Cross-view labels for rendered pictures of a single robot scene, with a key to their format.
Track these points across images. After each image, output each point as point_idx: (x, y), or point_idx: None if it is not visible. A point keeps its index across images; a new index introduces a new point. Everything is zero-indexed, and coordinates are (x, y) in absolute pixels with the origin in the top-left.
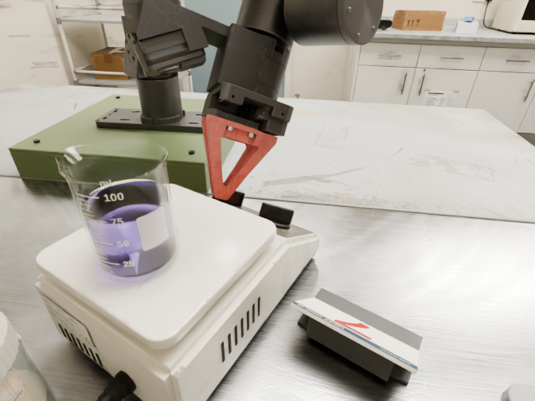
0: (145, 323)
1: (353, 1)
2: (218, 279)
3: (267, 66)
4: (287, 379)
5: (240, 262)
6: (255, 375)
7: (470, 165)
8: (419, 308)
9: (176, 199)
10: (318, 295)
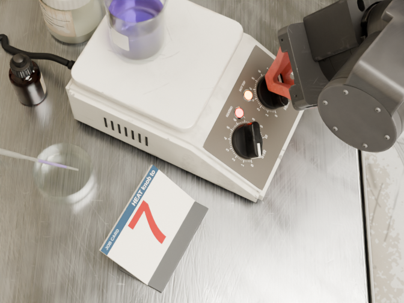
0: (82, 63)
1: (334, 103)
2: (119, 95)
3: (344, 56)
4: (116, 180)
5: (139, 106)
6: (117, 158)
7: None
8: (197, 300)
9: (215, 42)
10: (197, 204)
